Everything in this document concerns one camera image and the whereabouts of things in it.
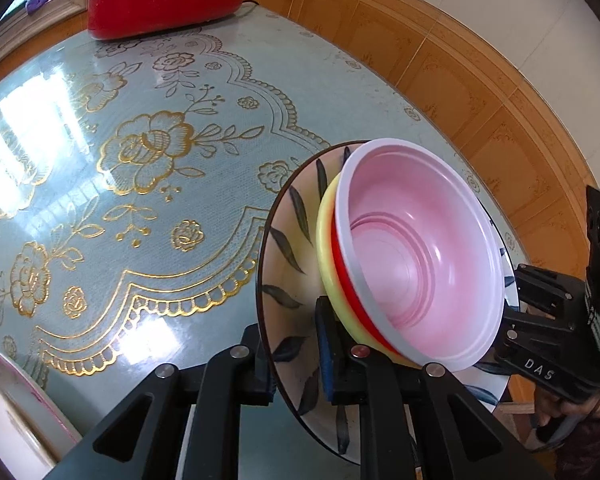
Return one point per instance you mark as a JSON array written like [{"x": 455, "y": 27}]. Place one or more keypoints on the yellow plastic bowl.
[{"x": 327, "y": 255}]

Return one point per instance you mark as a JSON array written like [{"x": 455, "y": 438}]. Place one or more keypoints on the person's right hand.
[{"x": 547, "y": 407}]

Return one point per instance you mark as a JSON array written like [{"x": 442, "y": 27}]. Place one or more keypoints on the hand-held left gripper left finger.
[{"x": 260, "y": 380}]

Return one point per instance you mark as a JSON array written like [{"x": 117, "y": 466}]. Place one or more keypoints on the red electric cooker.
[{"x": 165, "y": 7}]

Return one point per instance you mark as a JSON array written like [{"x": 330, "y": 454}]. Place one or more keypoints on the pink rim floral plate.
[{"x": 45, "y": 410}]

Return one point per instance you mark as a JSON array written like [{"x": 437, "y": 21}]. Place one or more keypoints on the person's dark clothing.
[{"x": 595, "y": 452}]

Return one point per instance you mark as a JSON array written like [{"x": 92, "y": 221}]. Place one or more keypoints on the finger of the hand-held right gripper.
[
  {"x": 545, "y": 287},
  {"x": 540, "y": 330}
]

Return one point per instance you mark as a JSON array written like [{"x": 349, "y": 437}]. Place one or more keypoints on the sliding glass window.
[{"x": 40, "y": 25}]

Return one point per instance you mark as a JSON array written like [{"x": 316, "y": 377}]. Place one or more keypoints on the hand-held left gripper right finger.
[{"x": 328, "y": 370}]

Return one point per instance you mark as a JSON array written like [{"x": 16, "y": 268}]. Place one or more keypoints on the red plastic bowl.
[{"x": 405, "y": 260}]

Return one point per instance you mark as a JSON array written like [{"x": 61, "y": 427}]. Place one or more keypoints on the blue striped ceramic bowl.
[{"x": 290, "y": 270}]

